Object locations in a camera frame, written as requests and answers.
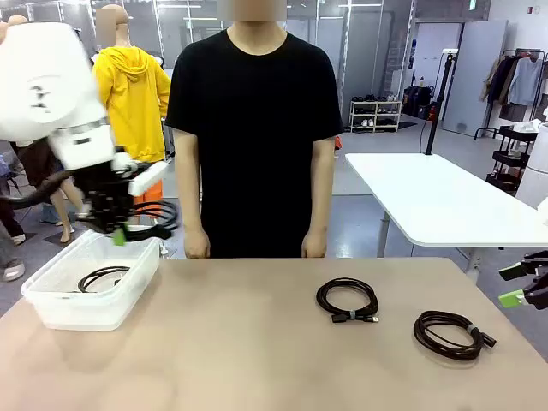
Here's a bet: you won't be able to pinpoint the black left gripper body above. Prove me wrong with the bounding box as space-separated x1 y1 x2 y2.
78 164 139 235

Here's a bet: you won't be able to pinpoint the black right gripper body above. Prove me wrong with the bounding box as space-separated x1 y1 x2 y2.
522 249 548 312

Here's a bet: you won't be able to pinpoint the thick black cable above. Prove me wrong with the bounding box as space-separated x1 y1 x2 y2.
123 199 180 241

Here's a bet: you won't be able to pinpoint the black USB cable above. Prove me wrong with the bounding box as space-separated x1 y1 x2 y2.
315 277 380 325

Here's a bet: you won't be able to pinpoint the person's left forearm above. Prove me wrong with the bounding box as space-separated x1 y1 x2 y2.
305 170 334 235

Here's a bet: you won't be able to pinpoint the person's right forearm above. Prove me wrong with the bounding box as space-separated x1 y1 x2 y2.
175 170 206 235

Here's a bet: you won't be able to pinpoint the person's right hand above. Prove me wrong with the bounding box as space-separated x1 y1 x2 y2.
183 229 212 260

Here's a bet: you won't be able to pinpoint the person's left hand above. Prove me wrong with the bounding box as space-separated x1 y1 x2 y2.
301 230 329 259

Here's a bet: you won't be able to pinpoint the orange shorts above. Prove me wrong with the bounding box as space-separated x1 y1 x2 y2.
132 178 165 211

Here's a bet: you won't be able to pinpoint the mannequin wearing beige shirt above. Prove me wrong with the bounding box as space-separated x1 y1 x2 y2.
0 15 87 246

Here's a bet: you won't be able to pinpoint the brown shorts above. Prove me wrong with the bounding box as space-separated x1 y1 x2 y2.
15 138 60 188

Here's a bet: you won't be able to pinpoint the clear plastic storage container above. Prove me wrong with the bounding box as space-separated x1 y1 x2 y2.
21 229 163 332

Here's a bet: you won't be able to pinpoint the white cylindrical appliance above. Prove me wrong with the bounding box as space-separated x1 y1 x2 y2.
515 122 548 228

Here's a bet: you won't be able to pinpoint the black utility cart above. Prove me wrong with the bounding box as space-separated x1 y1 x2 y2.
485 125 539 194

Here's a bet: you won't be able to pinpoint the white side table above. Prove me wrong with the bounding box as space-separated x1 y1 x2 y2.
344 152 548 284

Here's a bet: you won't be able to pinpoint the person in black T-shirt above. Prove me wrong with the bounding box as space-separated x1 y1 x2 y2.
164 0 345 259

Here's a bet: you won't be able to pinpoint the light blue hanging shirt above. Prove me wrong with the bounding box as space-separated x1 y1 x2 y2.
508 57 544 107

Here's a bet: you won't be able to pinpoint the dark hanging jacket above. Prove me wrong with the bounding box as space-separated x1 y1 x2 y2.
487 56 521 106

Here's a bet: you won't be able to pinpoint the beige hanging coat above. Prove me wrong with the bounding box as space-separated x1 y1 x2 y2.
482 55 504 104

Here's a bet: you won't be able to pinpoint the black bags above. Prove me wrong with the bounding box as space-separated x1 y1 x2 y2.
403 85 433 120

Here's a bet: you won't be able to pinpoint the white shoe rack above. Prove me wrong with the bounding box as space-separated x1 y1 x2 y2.
349 100 403 134

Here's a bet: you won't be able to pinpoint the black garment rack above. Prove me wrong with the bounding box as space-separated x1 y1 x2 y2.
474 48 548 140

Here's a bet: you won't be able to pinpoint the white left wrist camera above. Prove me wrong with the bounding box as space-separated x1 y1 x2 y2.
128 161 170 196

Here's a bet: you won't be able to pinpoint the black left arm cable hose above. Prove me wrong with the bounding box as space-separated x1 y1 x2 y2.
0 169 82 211

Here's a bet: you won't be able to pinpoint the black camera pole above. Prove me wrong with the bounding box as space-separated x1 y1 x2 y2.
421 48 460 156

